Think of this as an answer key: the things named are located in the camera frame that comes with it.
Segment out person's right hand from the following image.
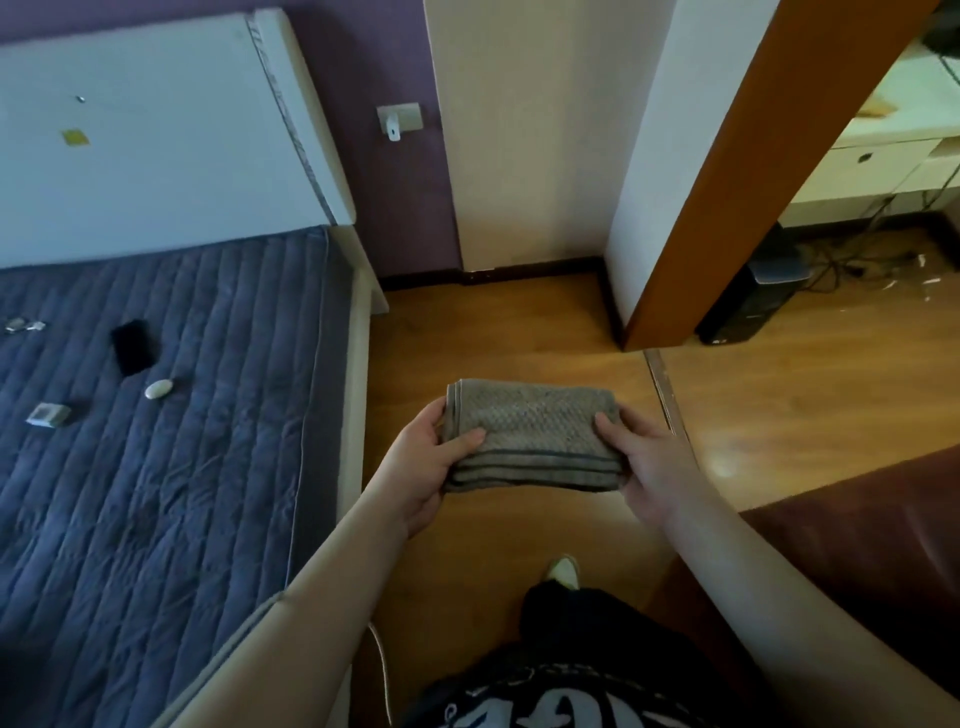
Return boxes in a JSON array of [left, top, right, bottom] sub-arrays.
[[593, 407, 706, 530]]

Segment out person's left hand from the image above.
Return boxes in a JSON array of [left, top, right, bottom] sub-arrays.
[[367, 395, 487, 540]]

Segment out grey cleaning cloth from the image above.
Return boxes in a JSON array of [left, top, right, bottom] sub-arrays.
[[438, 377, 628, 495]]

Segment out chipped dark brown baseboard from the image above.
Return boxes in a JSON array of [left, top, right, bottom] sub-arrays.
[[459, 256, 609, 288]]

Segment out person's right forearm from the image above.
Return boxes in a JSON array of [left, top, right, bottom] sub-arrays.
[[659, 485, 960, 728]]

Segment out person's left forearm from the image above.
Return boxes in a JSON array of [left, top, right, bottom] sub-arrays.
[[149, 487, 410, 728]]

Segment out metal door threshold strip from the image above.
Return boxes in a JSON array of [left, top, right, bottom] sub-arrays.
[[642, 347, 693, 445]]

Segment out green white sneaker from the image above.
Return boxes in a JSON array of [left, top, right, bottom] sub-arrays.
[[545, 554, 581, 593]]

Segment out black shorts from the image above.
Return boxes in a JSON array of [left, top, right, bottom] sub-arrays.
[[515, 579, 725, 680]]

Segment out black computer tower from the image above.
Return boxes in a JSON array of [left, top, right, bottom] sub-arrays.
[[693, 249, 813, 347]]

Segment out black shirt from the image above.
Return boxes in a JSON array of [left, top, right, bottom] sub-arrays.
[[399, 643, 760, 728]]

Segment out small black object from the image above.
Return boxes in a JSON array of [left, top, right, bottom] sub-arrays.
[[110, 318, 160, 379]]

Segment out small grey box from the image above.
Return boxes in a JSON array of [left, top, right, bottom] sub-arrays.
[[25, 401, 75, 431]]

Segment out white desk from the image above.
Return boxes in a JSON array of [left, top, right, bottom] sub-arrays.
[[776, 29, 960, 231]]

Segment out black monitor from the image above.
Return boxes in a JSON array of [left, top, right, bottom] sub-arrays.
[[918, 5, 960, 85]]

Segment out white cable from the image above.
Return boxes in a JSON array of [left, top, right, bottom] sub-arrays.
[[365, 620, 396, 728]]

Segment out tangle of black cables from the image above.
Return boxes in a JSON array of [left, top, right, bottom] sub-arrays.
[[791, 161, 960, 295]]

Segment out reddish brown door frame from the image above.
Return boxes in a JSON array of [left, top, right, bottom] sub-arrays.
[[620, 0, 943, 353]]

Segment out white wall socket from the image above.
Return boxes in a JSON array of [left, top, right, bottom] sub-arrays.
[[376, 101, 424, 135]]

